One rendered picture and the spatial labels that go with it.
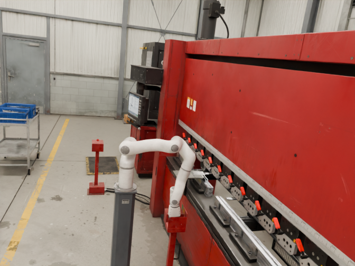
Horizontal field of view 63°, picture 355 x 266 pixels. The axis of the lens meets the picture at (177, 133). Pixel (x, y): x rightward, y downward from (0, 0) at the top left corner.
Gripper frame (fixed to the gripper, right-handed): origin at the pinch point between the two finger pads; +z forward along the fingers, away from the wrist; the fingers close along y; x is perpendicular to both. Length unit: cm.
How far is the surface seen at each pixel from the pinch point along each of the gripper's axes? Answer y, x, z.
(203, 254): -22.0, 17.2, 22.9
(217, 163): -38, -3, -50
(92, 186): 84, -197, 55
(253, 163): -43, 48, -70
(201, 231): -22.6, 6.6, 8.2
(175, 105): -25, -128, -78
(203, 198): -30.8, -16.3, -10.9
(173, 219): 2.1, 4.8, -5.2
